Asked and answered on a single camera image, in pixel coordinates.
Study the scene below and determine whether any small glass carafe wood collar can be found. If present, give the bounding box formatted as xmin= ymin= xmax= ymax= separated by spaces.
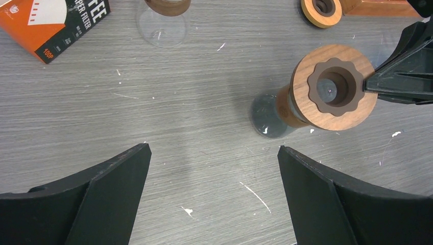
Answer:
xmin=136 ymin=0 xmax=191 ymax=48

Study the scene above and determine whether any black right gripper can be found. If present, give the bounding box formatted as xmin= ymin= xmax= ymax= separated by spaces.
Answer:
xmin=363 ymin=0 xmax=433 ymax=105

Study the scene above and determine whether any orange wooden compartment tray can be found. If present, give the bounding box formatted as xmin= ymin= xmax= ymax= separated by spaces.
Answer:
xmin=340 ymin=0 xmax=420 ymax=17

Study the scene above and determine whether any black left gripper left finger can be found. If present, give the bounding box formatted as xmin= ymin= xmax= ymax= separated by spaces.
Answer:
xmin=1 ymin=143 xmax=152 ymax=244

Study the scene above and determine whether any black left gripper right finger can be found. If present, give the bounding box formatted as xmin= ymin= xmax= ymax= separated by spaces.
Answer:
xmin=278 ymin=146 xmax=432 ymax=244

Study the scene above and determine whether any orange coffee filter box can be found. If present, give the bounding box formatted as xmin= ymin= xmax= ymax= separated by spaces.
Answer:
xmin=1 ymin=0 xmax=111 ymax=64

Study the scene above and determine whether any light wooden dripper ring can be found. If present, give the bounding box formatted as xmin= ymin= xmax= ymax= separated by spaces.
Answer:
xmin=300 ymin=0 xmax=343 ymax=29

